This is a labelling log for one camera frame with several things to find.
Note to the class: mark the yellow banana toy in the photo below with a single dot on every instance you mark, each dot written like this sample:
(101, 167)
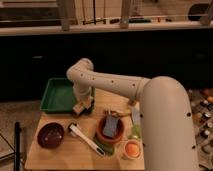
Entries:
(117, 113)

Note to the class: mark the cup with orange content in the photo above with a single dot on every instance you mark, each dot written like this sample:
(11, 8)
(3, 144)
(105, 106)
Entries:
(132, 149)

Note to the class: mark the green cucumber toy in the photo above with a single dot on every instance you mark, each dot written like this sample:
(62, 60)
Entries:
(108, 149)

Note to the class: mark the brown brush toy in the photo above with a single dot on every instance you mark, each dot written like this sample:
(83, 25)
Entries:
(132, 103)

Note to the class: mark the green plastic tray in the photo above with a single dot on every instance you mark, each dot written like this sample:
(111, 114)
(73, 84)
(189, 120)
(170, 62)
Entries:
(58, 97)

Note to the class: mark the green cup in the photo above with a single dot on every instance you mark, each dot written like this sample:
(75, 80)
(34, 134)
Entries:
(136, 132)

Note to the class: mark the light blue cloth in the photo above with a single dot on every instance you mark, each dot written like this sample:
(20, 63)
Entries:
(135, 116)

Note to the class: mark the white handled kitchen tool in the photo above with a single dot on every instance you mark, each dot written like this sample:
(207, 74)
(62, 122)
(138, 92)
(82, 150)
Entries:
(73, 128)

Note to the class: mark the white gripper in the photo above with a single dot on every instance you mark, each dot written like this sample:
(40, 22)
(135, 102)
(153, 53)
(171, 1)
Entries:
(83, 95)

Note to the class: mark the blue sponge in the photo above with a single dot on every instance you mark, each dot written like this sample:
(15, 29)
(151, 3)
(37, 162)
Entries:
(110, 127)

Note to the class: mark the purple bowl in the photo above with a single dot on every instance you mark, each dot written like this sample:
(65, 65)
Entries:
(50, 135)

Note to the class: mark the black pole stand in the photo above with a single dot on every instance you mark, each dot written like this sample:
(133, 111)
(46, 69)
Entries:
(17, 146)

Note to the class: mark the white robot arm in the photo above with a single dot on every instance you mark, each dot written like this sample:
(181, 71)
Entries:
(164, 109)

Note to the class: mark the orange bowl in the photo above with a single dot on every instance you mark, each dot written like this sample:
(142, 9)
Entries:
(108, 140)

